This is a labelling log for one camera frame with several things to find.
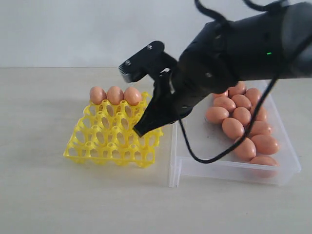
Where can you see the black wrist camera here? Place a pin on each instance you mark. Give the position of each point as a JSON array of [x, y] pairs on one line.
[[151, 60]]

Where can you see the brown egg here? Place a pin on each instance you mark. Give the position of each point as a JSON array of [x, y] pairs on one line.
[[246, 151], [97, 95], [115, 95], [261, 115], [253, 95], [243, 115], [241, 101], [239, 89], [265, 144], [260, 128], [225, 94], [132, 96], [232, 128], [225, 103], [267, 163], [216, 114]]

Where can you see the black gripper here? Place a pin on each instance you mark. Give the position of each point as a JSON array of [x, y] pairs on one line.
[[167, 105]]

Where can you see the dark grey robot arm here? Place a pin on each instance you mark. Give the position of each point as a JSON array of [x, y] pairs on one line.
[[220, 56]]

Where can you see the yellow plastic egg tray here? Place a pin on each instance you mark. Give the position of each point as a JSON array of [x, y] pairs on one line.
[[105, 134]]

